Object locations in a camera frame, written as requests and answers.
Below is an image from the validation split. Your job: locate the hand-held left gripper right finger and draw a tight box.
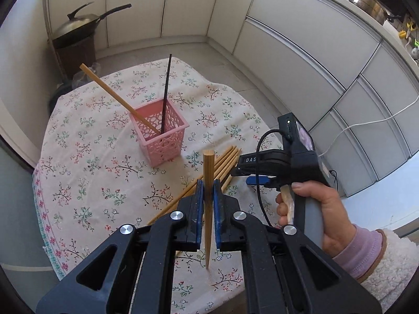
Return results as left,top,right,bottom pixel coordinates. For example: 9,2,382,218
213,179,383,314

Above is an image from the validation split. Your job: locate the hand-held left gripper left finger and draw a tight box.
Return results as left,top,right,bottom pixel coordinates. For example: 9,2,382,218
36,179,205,314

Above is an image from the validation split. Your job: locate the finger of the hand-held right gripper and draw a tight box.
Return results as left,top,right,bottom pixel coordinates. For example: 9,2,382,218
245,175,284,188
230,148,293,180

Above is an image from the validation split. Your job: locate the pink perforated plastic basket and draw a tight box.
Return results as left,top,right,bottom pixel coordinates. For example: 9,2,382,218
129,97,190,167

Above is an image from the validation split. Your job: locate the person's right forearm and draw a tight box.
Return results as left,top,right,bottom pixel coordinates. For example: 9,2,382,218
332,224,419,301

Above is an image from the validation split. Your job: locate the person's right hand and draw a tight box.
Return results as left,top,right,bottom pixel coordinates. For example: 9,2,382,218
276,181,357,258

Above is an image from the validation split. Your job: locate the floral tablecloth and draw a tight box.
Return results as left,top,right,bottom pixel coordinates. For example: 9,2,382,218
32,57,285,314

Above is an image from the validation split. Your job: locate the black chopstick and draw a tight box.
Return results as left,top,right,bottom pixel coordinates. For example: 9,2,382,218
159,54,173,134

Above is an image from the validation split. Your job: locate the steel pot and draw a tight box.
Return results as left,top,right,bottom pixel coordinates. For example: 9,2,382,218
346,0,401,26

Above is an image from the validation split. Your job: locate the clear plastic bag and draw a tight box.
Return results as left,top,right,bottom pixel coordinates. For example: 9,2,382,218
72,62,100,89

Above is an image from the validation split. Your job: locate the dark round object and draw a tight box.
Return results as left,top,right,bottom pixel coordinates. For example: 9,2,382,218
49,82,76,112

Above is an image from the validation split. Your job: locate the black wok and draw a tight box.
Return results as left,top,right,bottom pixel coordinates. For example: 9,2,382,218
52,4,132,49

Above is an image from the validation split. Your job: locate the grey wok lid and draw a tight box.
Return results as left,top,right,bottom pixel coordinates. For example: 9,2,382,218
52,2,99,40

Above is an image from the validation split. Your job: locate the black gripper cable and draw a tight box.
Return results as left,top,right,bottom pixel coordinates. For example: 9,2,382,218
255,129,285,228

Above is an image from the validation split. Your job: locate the white power cable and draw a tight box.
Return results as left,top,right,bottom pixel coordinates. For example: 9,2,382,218
318,95,419,158

